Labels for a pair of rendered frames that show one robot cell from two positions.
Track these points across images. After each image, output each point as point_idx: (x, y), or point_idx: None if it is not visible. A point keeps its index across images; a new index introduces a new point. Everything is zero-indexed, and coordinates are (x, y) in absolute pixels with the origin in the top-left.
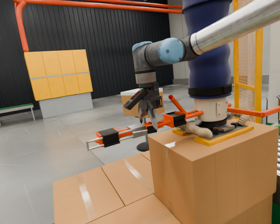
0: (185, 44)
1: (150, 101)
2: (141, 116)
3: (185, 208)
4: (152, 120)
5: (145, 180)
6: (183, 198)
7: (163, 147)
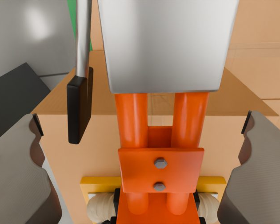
0: None
1: None
2: (248, 149)
3: (104, 61)
4: (6, 145)
5: (252, 55)
6: (105, 66)
7: (163, 110)
